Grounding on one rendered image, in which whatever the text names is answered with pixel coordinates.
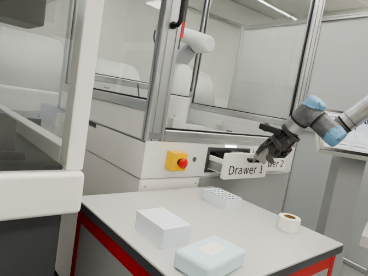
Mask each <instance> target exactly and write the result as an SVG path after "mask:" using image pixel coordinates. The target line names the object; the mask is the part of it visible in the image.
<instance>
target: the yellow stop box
mask: <svg viewBox="0 0 368 276"><path fill-rule="evenodd" d="M187 157H188V153H186V152H183V151H168V153H167V158H166V164H165V168H166V169H168V170H170V171H185V170H186V168H184V169H181V168H180V167H179V161H180V160H181V159H182V158H184V159H187Z"/></svg>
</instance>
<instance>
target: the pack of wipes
mask: <svg viewBox="0 0 368 276"><path fill-rule="evenodd" d="M244 256H245V250H244V249H243V248H241V247H239V246H237V245H234V244H232V243H230V242H228V241H226V240H224V239H222V238H220V237H218V236H216V235H212V236H210V237H207V238H205V239H202V240H200V241H197V242H195V243H193V244H190V245H187V246H184V247H182V248H180V249H177V250H176V252H175V258H174V267H175V268H176V269H178V270H180V271H181V272H183V273H184V274H186V275H188V276H225V275H227V274H229V273H230V272H232V271H234V270H235V269H237V268H239V267H240V266H242V265H243V262H244Z"/></svg>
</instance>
